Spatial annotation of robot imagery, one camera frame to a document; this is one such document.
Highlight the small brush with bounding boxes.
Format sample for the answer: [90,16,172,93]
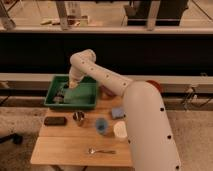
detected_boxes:
[53,96,63,103]

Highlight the small metal cup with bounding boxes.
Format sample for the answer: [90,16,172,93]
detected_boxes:
[73,111,85,126]

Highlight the black rectangular block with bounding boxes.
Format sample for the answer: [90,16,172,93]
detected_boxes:
[44,117,67,126]

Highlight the cables at right wall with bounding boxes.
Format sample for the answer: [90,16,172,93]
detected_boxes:
[182,84,213,109]

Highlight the green plastic tray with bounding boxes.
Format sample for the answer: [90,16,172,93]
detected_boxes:
[44,75,98,110]

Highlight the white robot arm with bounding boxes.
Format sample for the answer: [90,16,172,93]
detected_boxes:
[68,49,182,171]

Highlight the red bowl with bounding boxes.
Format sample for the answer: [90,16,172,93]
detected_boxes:
[146,80,162,93]

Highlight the white cup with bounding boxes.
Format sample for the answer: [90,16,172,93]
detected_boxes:
[113,121,127,140]

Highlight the black object on floor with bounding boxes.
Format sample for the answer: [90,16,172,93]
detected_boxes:
[0,133,23,144]

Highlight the blue sponge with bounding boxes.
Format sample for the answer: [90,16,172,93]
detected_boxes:
[111,107,125,119]

